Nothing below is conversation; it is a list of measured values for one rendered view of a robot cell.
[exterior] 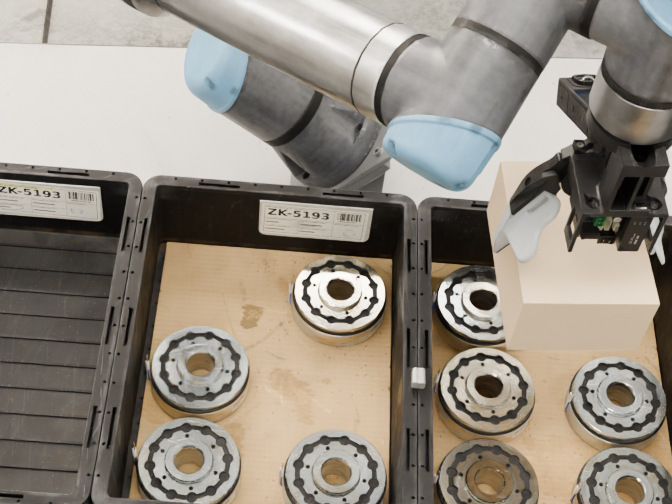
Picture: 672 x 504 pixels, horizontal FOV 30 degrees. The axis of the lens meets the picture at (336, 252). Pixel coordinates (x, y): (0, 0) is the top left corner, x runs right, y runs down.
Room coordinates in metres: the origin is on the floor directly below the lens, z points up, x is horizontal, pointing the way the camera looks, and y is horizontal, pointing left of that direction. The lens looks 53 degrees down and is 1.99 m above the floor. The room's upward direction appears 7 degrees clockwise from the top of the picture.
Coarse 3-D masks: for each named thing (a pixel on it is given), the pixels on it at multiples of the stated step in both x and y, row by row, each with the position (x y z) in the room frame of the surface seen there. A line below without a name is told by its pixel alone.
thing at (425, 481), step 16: (432, 208) 0.88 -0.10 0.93; (448, 208) 0.88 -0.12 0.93; (464, 208) 0.88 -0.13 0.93; (480, 208) 0.88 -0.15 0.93; (432, 368) 0.67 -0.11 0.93; (432, 384) 0.65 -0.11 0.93; (432, 400) 0.63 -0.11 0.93; (432, 416) 0.61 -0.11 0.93; (432, 432) 0.60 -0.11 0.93; (432, 448) 0.58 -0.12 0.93; (432, 464) 0.56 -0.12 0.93; (432, 480) 0.55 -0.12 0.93; (432, 496) 0.53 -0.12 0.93
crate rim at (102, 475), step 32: (224, 192) 0.86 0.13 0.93; (256, 192) 0.86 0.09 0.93; (288, 192) 0.87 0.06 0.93; (320, 192) 0.88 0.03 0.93; (352, 192) 0.88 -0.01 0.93; (416, 224) 0.85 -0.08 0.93; (416, 256) 0.81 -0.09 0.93; (128, 288) 0.72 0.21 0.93; (416, 288) 0.76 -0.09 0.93; (128, 320) 0.69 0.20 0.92; (416, 320) 0.72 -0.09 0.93; (128, 352) 0.64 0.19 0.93; (416, 352) 0.69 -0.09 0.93; (416, 416) 0.61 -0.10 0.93; (416, 448) 0.58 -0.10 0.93; (96, 480) 0.50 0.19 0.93; (416, 480) 0.54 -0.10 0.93
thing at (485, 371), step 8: (480, 368) 0.72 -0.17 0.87; (488, 368) 0.72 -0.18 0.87; (496, 368) 0.72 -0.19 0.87; (472, 376) 0.71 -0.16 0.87; (480, 376) 0.71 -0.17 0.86; (488, 376) 0.71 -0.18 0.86; (496, 376) 0.71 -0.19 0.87; (504, 376) 0.71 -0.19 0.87; (472, 384) 0.70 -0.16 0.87; (504, 384) 0.70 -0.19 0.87; (472, 392) 0.69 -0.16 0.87; (504, 392) 0.69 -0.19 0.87; (472, 400) 0.68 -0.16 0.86; (480, 400) 0.68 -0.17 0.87; (488, 400) 0.68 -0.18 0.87; (496, 400) 0.68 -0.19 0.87; (504, 400) 0.68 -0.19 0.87
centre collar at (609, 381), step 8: (608, 376) 0.73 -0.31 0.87; (616, 376) 0.73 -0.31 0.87; (624, 376) 0.73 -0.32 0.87; (600, 384) 0.72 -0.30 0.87; (608, 384) 0.72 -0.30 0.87; (616, 384) 0.72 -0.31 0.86; (624, 384) 0.72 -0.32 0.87; (632, 384) 0.72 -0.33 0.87; (600, 392) 0.71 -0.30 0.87; (632, 392) 0.71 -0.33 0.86; (640, 392) 0.71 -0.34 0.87; (600, 400) 0.70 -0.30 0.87; (608, 400) 0.70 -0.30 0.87; (640, 400) 0.70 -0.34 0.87; (608, 408) 0.69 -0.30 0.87; (616, 408) 0.69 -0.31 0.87; (624, 408) 0.69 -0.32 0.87; (632, 408) 0.69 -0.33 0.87; (640, 408) 0.70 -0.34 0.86; (624, 416) 0.68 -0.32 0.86
